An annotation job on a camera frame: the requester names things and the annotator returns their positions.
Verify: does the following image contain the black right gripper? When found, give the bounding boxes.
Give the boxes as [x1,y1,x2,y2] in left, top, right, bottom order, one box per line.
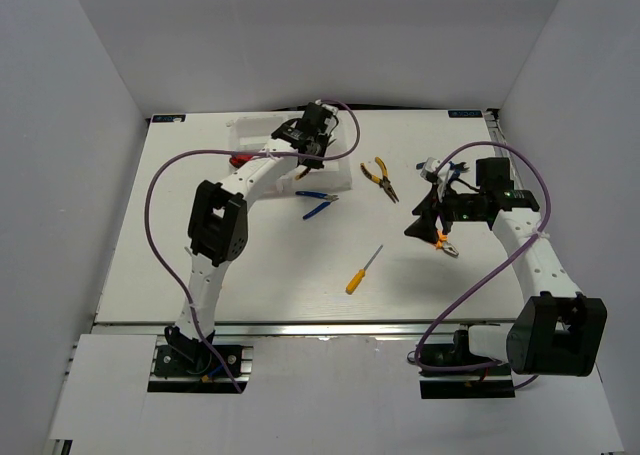
[404,181,484,244]

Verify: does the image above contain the orange black combination pliers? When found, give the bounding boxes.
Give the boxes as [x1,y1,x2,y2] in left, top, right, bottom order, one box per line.
[435,230,459,258]

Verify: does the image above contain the yellow long nose pliers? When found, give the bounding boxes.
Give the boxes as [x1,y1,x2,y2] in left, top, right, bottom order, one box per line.
[294,167,311,181]

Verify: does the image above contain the yellow handle screwdriver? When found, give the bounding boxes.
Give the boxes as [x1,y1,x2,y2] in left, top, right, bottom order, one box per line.
[345,244,384,295]

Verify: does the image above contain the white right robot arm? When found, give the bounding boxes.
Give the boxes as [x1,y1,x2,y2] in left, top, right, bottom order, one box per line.
[405,157,607,377]

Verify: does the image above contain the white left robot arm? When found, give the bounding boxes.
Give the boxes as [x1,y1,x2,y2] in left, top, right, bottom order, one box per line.
[165,102,337,374]

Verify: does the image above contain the white compartment tray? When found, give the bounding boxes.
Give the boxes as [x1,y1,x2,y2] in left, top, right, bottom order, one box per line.
[224,112,354,201]

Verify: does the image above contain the blue sticker right corner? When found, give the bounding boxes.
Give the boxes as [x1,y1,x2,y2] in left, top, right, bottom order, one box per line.
[447,110,484,119]

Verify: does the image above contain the blue sticker corner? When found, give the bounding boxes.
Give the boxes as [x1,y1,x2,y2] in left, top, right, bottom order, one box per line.
[447,110,484,119]
[151,114,186,124]

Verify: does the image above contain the blue sticker left corner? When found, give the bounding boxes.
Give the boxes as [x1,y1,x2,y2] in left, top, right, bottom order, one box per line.
[151,114,186,124]

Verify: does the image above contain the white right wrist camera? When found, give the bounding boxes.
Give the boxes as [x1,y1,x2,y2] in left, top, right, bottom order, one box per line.
[416,157,451,200]

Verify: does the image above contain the blue wire cutters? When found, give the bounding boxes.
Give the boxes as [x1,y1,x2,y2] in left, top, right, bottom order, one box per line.
[294,190,340,221]

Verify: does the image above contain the blue handled cutters right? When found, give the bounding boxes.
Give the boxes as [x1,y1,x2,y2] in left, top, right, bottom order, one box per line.
[415,158,469,182]

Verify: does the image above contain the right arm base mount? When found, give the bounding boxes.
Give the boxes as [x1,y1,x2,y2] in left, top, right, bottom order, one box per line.
[407,328,515,400]

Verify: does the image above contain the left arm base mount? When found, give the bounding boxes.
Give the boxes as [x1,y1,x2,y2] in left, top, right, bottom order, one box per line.
[147,343,253,395]

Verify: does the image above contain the aluminium rail front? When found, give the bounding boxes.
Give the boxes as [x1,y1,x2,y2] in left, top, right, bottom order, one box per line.
[92,318,516,341]

